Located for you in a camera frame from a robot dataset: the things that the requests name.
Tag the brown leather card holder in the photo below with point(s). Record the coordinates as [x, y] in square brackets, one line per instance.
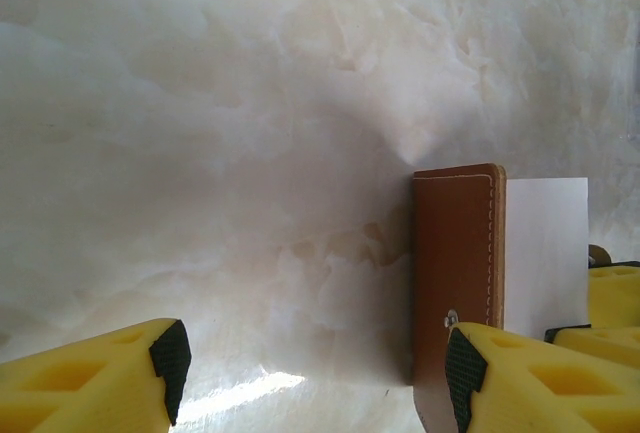
[450, 253]

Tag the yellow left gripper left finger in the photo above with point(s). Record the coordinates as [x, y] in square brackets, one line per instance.
[75, 393]

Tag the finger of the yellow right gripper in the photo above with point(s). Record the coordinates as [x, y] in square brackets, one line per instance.
[615, 298]
[610, 343]

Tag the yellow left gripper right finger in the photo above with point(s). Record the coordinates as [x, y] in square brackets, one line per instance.
[540, 393]

